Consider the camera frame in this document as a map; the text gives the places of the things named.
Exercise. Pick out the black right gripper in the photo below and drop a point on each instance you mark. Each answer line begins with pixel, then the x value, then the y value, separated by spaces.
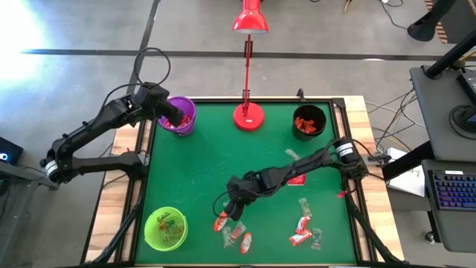
pixel 245 188

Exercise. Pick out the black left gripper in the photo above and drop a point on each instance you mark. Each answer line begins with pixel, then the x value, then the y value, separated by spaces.
pixel 150 100

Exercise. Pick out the clear candy wrapper red print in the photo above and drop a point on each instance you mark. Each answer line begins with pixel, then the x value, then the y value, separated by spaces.
pixel 238 231

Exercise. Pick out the orange white printed candy wrapper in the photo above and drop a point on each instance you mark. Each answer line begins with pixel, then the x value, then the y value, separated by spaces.
pixel 245 242

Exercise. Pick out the clear green candy wrapper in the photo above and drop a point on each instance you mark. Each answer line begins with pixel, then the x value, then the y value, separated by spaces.
pixel 169 224

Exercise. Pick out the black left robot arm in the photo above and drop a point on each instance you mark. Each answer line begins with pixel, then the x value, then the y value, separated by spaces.
pixel 108 164

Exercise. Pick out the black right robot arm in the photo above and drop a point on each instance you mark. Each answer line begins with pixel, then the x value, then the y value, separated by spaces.
pixel 305 164

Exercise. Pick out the red white candy wrapper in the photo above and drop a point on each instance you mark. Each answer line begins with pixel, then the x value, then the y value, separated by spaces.
pixel 302 224

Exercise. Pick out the red white candy bar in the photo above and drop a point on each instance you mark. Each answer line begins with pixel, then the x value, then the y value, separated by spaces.
pixel 300 237

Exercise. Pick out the purple plastic bucket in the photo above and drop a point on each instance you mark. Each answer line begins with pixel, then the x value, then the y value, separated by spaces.
pixel 189 108

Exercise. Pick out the green table mat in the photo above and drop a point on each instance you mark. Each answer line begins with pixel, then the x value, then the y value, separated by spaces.
pixel 186 186

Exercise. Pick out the red desk lamp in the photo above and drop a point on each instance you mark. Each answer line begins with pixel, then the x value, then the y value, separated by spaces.
pixel 248 119

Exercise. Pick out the green plastic bucket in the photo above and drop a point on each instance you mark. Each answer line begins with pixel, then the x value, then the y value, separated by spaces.
pixel 156 238

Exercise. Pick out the small red connector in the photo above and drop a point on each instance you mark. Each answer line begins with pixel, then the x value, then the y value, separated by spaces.
pixel 342 194

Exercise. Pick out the black plastic bucket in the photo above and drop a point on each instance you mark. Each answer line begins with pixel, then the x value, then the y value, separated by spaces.
pixel 301 111

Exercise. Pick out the grey stand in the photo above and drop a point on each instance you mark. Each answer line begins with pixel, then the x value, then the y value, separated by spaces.
pixel 29 175

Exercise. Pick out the black tablet blue light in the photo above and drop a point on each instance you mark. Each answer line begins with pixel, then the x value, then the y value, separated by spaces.
pixel 9 150

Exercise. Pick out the white paper sheet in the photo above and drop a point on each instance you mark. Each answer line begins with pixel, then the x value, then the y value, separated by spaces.
pixel 409 186

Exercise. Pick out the backlit black keyboard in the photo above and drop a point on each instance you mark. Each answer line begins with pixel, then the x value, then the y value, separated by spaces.
pixel 453 190

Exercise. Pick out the grey keyboard shelf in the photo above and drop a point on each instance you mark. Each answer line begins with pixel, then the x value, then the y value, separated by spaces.
pixel 457 231

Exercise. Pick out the grey desk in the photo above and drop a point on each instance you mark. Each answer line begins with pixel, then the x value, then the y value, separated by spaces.
pixel 435 111

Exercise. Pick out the black round device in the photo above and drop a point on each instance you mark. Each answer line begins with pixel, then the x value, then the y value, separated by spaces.
pixel 463 119

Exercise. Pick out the black pole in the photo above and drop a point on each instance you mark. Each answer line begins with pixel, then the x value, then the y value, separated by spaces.
pixel 450 57

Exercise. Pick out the black stand foot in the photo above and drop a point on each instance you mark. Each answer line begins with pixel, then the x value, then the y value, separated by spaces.
pixel 427 24

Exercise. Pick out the striped floor mat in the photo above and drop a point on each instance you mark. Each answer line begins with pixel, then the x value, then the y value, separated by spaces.
pixel 442 35

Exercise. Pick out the black metal table frame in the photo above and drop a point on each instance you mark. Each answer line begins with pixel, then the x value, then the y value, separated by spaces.
pixel 340 102

